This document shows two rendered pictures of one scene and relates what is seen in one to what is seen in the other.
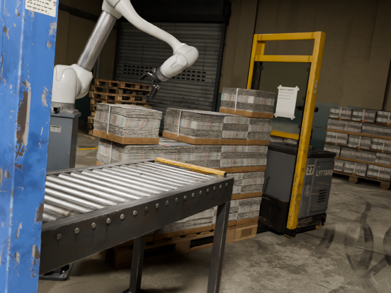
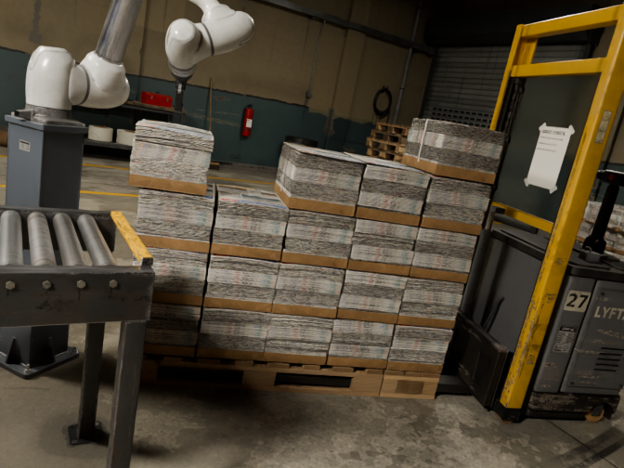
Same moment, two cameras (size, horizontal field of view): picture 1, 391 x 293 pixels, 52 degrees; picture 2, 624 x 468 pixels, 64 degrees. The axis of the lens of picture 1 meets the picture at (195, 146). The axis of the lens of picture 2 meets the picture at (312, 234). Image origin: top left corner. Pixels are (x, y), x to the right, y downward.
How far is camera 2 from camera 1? 1.60 m
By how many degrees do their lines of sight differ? 28
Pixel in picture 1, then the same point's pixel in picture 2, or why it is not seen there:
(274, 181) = (510, 308)
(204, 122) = (315, 170)
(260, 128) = (459, 199)
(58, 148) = (27, 177)
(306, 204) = (559, 367)
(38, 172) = not seen: outside the picture
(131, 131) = (147, 164)
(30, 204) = not seen: outside the picture
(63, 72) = (39, 57)
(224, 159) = (362, 245)
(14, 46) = not seen: outside the picture
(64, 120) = (33, 133)
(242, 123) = (409, 184)
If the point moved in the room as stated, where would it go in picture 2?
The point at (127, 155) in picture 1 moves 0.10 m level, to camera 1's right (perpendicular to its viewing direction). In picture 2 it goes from (141, 205) to (160, 213)
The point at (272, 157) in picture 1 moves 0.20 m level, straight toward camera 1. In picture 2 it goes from (514, 263) to (500, 266)
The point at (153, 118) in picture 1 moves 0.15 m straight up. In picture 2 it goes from (193, 149) to (199, 108)
